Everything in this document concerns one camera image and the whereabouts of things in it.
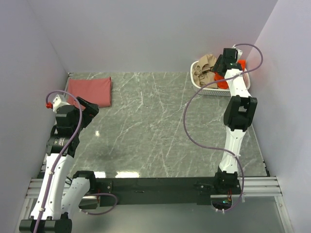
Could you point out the beige crumpled t-shirt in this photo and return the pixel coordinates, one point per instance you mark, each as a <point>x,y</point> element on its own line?
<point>202,70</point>

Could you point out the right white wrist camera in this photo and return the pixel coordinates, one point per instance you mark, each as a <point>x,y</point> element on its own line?
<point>239,52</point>

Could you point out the folded pink t-shirt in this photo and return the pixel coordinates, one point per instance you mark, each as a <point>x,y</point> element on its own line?
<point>97,91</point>

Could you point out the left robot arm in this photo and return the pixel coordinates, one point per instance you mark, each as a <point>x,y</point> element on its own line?
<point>55,207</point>

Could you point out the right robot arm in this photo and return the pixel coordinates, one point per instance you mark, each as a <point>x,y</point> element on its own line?
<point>238,118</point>

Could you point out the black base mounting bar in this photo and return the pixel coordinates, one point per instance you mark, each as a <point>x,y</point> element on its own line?
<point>136,191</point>

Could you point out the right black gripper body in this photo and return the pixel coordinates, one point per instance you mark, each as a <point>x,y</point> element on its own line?
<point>219,65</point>

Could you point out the white plastic laundry basket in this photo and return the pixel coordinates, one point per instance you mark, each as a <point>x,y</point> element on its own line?
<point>213,91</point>

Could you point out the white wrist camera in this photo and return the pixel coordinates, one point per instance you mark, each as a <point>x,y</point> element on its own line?
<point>58,101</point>
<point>239,52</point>

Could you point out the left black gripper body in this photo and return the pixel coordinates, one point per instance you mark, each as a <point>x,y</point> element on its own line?
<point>90,109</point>

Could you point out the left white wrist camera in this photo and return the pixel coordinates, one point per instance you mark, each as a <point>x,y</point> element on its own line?
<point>58,101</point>

